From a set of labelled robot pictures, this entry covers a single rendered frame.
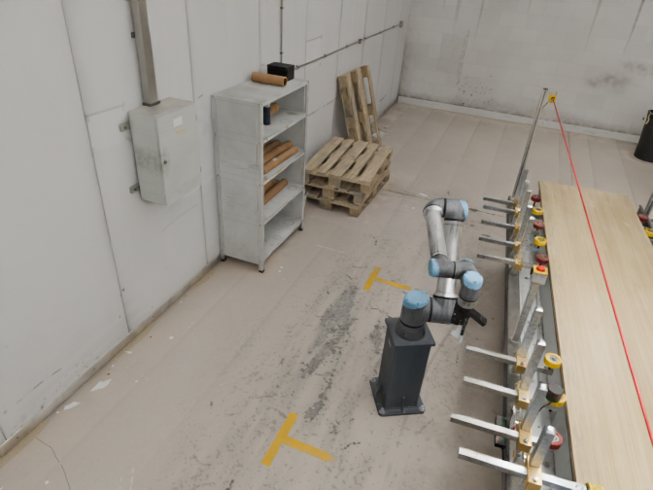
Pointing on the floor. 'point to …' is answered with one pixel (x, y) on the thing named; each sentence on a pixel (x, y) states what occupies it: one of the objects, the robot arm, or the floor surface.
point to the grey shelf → (229, 163)
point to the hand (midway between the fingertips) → (462, 335)
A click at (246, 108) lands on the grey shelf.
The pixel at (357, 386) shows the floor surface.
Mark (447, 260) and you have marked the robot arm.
